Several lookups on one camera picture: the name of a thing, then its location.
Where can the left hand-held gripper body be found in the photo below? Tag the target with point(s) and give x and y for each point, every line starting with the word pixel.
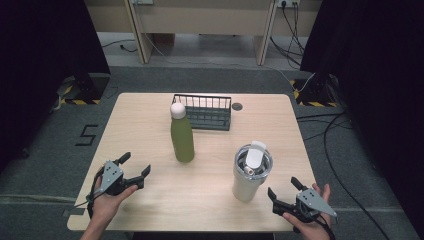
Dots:
pixel 111 175

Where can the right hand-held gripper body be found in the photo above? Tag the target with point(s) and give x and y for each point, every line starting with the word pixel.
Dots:
pixel 310 201

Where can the white tumbler with clear lid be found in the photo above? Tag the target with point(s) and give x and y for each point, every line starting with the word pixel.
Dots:
pixel 248 186

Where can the green bottle with white cap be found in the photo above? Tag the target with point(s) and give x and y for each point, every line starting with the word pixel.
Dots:
pixel 182 140

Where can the person's right hand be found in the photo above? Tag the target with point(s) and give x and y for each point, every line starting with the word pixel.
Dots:
pixel 308 230

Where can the person's left hand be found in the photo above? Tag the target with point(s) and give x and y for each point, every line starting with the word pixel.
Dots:
pixel 106 205

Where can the stand base with hazard tape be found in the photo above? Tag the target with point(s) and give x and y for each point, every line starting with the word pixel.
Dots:
pixel 313 95
pixel 85 91

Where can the black curtain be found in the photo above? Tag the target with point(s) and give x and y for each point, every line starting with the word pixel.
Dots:
pixel 40 66
pixel 376 83

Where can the beige background desk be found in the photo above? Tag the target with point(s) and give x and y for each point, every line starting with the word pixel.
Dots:
pixel 200 20

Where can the white wall power outlet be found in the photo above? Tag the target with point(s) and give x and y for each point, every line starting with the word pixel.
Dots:
pixel 288 2
pixel 142 1

